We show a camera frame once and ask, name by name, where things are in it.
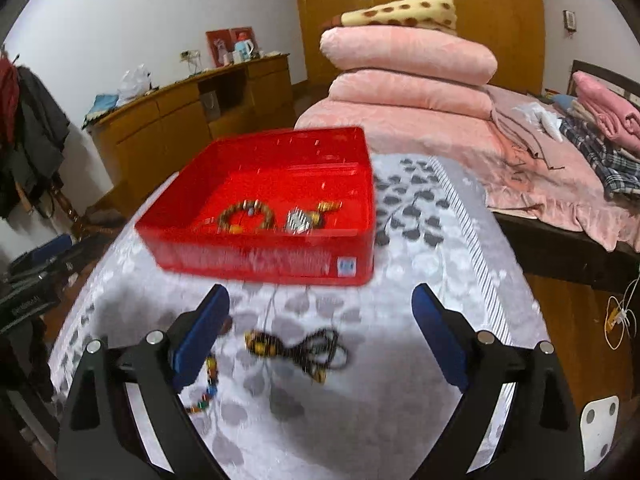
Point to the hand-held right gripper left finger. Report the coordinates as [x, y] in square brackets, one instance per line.
[200, 340]

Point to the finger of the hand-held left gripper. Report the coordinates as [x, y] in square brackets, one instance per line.
[75, 265]
[47, 250]

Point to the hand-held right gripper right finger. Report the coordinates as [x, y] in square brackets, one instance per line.
[440, 335]

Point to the red tin box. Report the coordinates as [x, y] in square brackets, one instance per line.
[260, 260]

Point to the silver metal watch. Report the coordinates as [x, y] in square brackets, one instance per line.
[298, 221]

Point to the grey floral quilt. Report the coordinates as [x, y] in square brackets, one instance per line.
[350, 390]

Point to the dark hanging coats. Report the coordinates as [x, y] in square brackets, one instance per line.
[37, 125]

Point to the red scarf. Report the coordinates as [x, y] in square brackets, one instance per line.
[7, 100]

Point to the blue cloth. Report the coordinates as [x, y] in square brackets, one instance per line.
[105, 103]

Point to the wooden dresser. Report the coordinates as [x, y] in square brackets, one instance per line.
[165, 125]

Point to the white plastic bag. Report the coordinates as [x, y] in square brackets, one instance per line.
[132, 85]

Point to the bed with pink sheet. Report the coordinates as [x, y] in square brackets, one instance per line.
[550, 180]

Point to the beige folded cloth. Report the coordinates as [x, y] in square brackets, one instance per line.
[510, 125]

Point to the white crumpled cloth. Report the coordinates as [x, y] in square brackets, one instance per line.
[545, 120]

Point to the pink folded quilt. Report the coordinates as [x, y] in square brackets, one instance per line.
[400, 96]
[410, 52]

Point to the plaid folded clothes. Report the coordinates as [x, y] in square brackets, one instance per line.
[600, 152]

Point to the pale blue kettle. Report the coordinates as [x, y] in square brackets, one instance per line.
[244, 51]

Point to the pink folded blanket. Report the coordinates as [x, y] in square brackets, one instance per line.
[610, 105]

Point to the dark wooden headboard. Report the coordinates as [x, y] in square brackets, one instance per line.
[600, 69]

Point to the wooden wardrobe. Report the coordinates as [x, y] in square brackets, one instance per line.
[500, 20]

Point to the yellow brown spotted pillow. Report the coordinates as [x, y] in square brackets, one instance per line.
[400, 12]

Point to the wall socket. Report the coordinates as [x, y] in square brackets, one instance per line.
[190, 54]

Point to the red photo frame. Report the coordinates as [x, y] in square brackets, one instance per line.
[252, 35]
[217, 47]

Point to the brown wall device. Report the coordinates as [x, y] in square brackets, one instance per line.
[570, 20]

